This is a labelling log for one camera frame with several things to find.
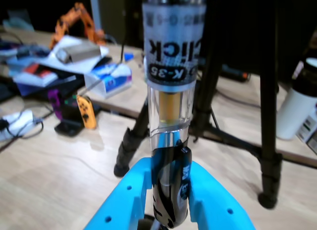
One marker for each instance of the black labelled gel pen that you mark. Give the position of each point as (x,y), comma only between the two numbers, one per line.
(173,54)

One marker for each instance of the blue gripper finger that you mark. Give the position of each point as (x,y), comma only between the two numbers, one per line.
(119,205)
(215,207)

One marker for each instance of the white bottle black cap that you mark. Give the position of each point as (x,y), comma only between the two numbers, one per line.
(294,108)

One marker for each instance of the brown cardboard box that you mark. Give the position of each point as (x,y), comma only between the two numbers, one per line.
(79,51)

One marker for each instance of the black controller charging dock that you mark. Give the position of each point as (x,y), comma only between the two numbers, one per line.
(68,127)

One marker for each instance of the orange black device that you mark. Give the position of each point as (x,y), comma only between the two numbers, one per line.
(235,74)

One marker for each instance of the black camera tripod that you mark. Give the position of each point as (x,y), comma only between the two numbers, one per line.
(267,91)

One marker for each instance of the stack of books and papers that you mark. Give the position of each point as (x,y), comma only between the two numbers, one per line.
(37,74)

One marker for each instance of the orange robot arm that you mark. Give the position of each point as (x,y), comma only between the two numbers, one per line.
(84,19)

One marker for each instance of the orange game controller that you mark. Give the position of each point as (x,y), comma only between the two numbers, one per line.
(86,111)

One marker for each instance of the purple game controller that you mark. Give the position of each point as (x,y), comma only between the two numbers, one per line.
(55,103)

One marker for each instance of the white power strip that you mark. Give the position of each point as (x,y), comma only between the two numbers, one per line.
(17,124)

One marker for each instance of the blue white tissue box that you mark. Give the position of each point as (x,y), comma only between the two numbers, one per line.
(111,78)

